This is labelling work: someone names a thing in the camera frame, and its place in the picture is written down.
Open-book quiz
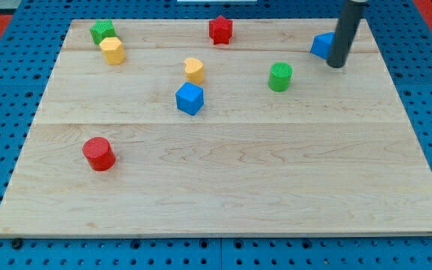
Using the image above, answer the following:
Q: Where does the yellow heart block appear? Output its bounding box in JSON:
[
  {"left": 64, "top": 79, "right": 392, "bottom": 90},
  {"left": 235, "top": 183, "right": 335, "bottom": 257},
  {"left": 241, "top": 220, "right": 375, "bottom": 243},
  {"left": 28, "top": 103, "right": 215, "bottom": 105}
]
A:
[{"left": 184, "top": 58, "right": 205, "bottom": 85}]

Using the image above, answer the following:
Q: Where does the green cube block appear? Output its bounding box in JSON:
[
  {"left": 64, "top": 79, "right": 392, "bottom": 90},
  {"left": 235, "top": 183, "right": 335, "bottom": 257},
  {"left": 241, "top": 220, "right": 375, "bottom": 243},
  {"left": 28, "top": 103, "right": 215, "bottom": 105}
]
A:
[{"left": 89, "top": 19, "right": 117, "bottom": 45}]

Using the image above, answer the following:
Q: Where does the red star block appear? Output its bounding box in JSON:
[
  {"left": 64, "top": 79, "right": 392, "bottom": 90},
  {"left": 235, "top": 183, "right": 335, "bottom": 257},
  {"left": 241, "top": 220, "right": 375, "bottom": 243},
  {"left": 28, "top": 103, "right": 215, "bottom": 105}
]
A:
[{"left": 208, "top": 15, "right": 233, "bottom": 45}]

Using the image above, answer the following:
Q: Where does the green cylinder block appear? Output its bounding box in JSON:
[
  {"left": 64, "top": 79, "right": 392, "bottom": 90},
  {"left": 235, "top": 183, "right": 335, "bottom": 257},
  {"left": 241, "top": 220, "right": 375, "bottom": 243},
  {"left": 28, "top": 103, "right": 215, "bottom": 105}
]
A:
[{"left": 268, "top": 62, "right": 293, "bottom": 92}]

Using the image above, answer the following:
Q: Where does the red cylinder block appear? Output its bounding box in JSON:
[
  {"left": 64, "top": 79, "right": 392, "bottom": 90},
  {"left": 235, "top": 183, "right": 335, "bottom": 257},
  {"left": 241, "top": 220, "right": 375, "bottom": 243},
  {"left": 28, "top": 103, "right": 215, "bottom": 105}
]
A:
[{"left": 82, "top": 137, "right": 116, "bottom": 171}]

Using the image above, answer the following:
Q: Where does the light wooden board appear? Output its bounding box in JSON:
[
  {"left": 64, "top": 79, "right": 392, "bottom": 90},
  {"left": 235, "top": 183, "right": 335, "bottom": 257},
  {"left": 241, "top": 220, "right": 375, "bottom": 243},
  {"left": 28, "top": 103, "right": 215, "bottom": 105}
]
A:
[{"left": 0, "top": 19, "right": 432, "bottom": 239}]

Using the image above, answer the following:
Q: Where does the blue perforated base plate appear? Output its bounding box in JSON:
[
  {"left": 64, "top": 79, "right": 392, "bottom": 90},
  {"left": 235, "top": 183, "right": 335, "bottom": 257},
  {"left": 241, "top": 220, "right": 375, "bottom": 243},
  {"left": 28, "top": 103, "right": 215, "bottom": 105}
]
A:
[{"left": 0, "top": 1, "right": 432, "bottom": 269}]

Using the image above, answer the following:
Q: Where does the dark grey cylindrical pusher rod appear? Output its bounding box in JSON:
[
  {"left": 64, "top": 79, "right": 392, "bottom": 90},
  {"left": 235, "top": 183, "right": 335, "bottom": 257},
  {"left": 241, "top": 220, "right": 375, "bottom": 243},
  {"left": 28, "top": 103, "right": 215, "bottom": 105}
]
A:
[{"left": 326, "top": 0, "right": 368, "bottom": 68}]

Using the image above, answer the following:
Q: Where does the yellow hexagon block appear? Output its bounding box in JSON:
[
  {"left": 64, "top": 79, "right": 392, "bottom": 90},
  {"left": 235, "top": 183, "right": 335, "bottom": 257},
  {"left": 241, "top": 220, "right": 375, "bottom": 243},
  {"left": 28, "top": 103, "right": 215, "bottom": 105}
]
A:
[{"left": 99, "top": 37, "right": 126, "bottom": 65}]

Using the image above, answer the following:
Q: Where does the blue cube block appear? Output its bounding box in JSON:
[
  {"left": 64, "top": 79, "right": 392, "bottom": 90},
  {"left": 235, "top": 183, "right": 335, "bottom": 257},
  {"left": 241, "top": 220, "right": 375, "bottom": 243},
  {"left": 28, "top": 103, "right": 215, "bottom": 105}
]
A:
[{"left": 175, "top": 82, "right": 204, "bottom": 116}]

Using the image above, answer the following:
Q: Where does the blue triangle block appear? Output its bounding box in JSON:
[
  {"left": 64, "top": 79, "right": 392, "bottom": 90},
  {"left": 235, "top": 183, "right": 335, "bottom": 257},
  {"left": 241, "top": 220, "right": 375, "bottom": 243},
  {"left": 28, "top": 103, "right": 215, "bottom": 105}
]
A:
[{"left": 310, "top": 31, "right": 335, "bottom": 59}]

